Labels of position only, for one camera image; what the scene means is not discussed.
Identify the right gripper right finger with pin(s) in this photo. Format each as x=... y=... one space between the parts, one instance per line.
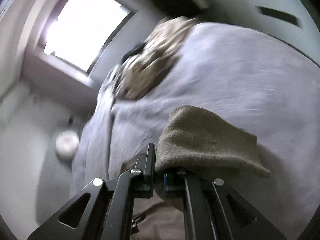
x=214 y=210

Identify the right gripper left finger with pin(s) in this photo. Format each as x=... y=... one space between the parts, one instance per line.
x=102 y=209

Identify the taupe knit sweater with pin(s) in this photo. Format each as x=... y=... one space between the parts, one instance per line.
x=187 y=137

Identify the beige knitted clothes pile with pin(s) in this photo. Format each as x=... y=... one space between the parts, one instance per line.
x=140 y=73

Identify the white round cushion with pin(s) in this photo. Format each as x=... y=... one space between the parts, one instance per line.
x=66 y=145

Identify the lavender bed blanket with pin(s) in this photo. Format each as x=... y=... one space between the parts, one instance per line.
x=251 y=80

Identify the bright window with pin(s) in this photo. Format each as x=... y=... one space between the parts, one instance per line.
x=82 y=29

